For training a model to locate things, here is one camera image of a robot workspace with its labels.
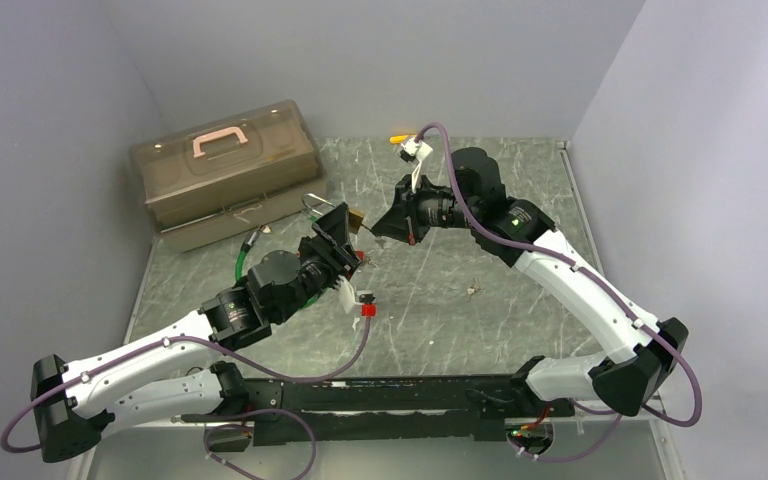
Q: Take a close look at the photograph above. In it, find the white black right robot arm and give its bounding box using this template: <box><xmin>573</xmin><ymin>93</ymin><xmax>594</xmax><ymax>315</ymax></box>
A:
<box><xmin>371</xmin><ymin>147</ymin><xmax>689</xmax><ymax>416</ymax></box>

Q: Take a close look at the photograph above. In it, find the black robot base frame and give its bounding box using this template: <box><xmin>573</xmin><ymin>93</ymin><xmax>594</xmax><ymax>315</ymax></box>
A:
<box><xmin>181</xmin><ymin>374</ymin><xmax>574</xmax><ymax>446</ymax></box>

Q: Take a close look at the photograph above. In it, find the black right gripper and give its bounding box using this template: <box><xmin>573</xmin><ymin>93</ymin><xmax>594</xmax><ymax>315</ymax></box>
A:
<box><xmin>371</xmin><ymin>172</ymin><xmax>479</xmax><ymax>246</ymax></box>

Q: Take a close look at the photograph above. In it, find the green cable lock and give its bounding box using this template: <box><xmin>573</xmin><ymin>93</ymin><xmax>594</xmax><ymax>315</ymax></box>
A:
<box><xmin>226</xmin><ymin>230</ymin><xmax>324</xmax><ymax>323</ymax></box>

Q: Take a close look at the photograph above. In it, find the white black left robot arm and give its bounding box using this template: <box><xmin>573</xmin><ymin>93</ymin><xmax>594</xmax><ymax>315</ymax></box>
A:
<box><xmin>31</xmin><ymin>203</ymin><xmax>361</xmax><ymax>463</ymax></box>

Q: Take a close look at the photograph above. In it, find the bunch of small keys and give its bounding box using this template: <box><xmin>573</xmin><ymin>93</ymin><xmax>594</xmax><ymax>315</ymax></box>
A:
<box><xmin>466</xmin><ymin>282</ymin><xmax>483</xmax><ymax>300</ymax></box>

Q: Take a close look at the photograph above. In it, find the brown translucent toolbox pink handle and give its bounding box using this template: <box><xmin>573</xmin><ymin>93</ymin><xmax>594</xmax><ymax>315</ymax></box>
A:
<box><xmin>129</xmin><ymin>100</ymin><xmax>328</xmax><ymax>252</ymax></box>

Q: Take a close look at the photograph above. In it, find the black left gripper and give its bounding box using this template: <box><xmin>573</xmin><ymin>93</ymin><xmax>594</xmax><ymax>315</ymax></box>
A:
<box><xmin>274</xmin><ymin>204</ymin><xmax>362</xmax><ymax>323</ymax></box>

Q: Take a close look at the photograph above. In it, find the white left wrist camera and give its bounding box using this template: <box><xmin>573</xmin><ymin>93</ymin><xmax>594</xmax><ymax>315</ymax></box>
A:
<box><xmin>336</xmin><ymin>276</ymin><xmax>377</xmax><ymax>318</ymax></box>

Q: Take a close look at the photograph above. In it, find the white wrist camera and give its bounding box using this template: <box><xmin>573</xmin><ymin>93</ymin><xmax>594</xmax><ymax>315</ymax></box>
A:
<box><xmin>336</xmin><ymin>276</ymin><xmax>377</xmax><ymax>318</ymax></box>
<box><xmin>399</xmin><ymin>136</ymin><xmax>433</xmax><ymax>193</ymax></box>

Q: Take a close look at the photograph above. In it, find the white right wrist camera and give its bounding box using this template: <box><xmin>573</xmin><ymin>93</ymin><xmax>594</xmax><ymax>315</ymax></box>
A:
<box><xmin>399</xmin><ymin>136</ymin><xmax>433</xmax><ymax>193</ymax></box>

